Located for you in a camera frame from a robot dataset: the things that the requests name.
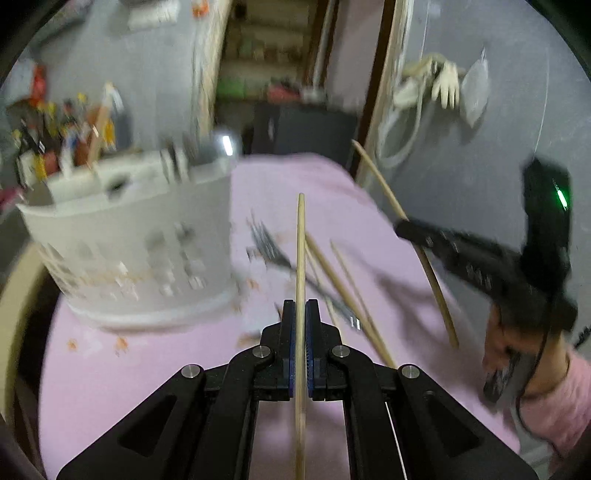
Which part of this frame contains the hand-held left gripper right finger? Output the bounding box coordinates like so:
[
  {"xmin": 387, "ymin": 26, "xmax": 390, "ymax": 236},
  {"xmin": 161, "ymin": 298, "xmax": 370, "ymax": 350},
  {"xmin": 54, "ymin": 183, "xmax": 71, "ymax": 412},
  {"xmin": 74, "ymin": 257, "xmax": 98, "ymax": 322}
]
[{"xmin": 305, "ymin": 299, "xmax": 541, "ymax": 480}]

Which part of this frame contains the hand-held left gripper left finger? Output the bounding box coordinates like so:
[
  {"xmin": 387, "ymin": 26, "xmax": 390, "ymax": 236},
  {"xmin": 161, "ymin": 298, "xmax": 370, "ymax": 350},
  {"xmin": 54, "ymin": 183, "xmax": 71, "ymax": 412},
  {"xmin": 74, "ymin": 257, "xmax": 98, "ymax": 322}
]
[{"xmin": 55, "ymin": 300, "xmax": 298, "ymax": 480}]

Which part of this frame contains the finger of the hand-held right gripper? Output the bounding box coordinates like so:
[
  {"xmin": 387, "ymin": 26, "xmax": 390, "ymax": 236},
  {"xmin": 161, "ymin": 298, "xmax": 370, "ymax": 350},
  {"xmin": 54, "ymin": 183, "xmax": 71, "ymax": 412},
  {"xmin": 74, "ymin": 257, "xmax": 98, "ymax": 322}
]
[
  {"xmin": 394, "ymin": 219, "xmax": 525, "ymax": 278},
  {"xmin": 396, "ymin": 231, "xmax": 515, "ymax": 305}
]

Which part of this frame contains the metal fork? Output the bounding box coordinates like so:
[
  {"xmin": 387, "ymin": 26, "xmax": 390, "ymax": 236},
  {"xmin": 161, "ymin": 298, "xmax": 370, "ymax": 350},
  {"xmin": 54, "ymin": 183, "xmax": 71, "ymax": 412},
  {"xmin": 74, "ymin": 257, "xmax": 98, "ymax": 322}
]
[{"xmin": 247, "ymin": 210, "xmax": 363, "ymax": 330}]

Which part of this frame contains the white plastic utensil holder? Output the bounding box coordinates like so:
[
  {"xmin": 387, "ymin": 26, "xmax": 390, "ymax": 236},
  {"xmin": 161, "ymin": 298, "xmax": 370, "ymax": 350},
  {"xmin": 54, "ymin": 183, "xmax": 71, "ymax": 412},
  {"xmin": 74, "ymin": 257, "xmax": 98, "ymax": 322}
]
[{"xmin": 17, "ymin": 148, "xmax": 241, "ymax": 329}]

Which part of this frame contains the metal spoon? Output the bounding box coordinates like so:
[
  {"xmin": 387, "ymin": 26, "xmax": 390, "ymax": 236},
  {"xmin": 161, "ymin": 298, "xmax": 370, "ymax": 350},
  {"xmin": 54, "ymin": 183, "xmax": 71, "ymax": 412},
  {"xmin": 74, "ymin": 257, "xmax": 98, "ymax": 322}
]
[{"xmin": 201, "ymin": 130, "xmax": 243, "ymax": 163}]

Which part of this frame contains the person's right forearm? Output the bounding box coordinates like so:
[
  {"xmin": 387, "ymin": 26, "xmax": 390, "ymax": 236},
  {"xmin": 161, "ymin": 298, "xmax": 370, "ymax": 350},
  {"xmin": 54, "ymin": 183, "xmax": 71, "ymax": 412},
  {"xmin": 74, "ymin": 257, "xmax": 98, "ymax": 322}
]
[{"xmin": 510, "ymin": 346, "xmax": 591, "ymax": 462}]

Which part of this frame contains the person's right hand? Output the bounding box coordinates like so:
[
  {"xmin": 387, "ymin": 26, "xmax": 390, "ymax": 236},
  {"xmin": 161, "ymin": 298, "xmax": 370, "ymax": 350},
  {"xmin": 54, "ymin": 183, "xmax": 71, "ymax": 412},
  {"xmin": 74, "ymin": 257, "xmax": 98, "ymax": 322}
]
[{"xmin": 482, "ymin": 305, "xmax": 571, "ymax": 402}]

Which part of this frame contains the pink tablecloth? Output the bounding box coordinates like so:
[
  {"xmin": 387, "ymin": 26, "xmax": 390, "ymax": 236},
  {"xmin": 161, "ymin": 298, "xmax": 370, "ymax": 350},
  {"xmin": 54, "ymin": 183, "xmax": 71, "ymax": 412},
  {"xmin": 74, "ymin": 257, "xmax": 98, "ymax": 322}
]
[{"xmin": 37, "ymin": 152, "xmax": 522, "ymax": 480}]

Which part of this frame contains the white mesh bag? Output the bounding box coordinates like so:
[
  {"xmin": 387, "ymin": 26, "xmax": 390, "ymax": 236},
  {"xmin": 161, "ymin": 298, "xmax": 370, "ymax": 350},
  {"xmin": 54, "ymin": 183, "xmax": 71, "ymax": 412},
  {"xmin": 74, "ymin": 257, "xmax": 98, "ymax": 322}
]
[{"xmin": 461, "ymin": 58, "xmax": 490, "ymax": 127}]

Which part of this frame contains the cream rubber glove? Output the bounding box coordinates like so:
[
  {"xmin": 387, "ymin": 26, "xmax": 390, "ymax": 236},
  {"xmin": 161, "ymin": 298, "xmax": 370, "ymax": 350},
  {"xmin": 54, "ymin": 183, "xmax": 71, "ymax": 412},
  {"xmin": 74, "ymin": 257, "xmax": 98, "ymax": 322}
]
[
  {"xmin": 392, "ymin": 53, "xmax": 444, "ymax": 109},
  {"xmin": 431, "ymin": 60, "xmax": 462, "ymax": 109}
]

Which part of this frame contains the dark grey cabinet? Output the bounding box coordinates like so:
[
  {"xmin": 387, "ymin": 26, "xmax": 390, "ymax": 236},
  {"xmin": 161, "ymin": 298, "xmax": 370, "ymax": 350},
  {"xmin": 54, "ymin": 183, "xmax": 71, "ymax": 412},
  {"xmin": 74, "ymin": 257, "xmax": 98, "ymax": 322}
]
[{"xmin": 252, "ymin": 102, "xmax": 358, "ymax": 162}]

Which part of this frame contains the red cloth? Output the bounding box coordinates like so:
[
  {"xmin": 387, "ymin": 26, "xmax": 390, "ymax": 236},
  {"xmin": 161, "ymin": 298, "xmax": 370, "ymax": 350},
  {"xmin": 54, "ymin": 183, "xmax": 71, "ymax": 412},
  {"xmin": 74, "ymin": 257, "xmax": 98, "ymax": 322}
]
[{"xmin": 268, "ymin": 83, "xmax": 301, "ymax": 102}]

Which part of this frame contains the green box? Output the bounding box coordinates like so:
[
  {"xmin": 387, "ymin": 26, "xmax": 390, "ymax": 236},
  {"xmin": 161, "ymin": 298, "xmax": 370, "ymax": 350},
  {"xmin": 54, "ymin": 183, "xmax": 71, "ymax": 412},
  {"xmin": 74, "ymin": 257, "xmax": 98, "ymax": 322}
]
[{"xmin": 217, "ymin": 78, "xmax": 250, "ymax": 100}]

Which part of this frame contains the wooden shelf unit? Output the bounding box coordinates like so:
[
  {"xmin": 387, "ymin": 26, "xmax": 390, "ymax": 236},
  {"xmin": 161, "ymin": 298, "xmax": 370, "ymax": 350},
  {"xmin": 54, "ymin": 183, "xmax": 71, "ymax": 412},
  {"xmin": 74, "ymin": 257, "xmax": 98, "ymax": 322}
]
[{"xmin": 222, "ymin": 0, "xmax": 324, "ymax": 93}]

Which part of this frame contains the dark oil jug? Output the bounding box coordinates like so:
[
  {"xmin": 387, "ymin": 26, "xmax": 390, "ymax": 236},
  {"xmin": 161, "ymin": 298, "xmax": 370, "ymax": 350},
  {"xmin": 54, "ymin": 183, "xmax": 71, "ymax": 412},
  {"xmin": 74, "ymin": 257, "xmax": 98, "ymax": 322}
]
[{"xmin": 100, "ymin": 82, "xmax": 134, "ymax": 151}]

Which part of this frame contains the red plastic bag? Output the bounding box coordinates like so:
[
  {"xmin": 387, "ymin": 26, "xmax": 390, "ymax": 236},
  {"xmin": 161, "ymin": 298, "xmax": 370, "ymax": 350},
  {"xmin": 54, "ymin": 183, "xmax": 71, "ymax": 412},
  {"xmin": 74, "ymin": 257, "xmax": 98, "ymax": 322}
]
[{"xmin": 30, "ymin": 65, "xmax": 49, "ymax": 100}]

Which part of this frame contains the white hose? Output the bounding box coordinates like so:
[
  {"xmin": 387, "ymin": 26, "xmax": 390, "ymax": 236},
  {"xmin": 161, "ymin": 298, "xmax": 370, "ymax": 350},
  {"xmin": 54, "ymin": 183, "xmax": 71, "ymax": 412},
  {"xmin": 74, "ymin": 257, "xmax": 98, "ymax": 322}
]
[{"xmin": 376, "ymin": 92, "xmax": 423, "ymax": 169}]

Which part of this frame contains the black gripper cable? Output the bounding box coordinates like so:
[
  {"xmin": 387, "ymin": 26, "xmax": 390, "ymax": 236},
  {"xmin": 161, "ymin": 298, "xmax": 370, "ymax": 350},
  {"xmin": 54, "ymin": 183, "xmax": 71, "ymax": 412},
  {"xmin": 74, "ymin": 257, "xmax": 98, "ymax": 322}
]
[{"xmin": 516, "ymin": 295, "xmax": 561, "ymax": 437}]

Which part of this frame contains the worn wooden door frame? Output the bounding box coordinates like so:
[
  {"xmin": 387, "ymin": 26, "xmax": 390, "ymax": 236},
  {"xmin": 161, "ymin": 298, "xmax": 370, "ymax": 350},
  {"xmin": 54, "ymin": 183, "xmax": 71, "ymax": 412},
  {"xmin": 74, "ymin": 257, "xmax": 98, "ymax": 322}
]
[{"xmin": 191, "ymin": 0, "xmax": 411, "ymax": 185}]

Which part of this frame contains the white wall switch panel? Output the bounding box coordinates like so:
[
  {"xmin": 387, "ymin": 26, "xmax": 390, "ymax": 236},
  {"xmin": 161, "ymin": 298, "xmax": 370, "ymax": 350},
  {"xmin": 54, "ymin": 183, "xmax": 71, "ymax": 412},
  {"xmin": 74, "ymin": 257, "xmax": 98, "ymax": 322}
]
[{"xmin": 127, "ymin": 0, "xmax": 181, "ymax": 31}]

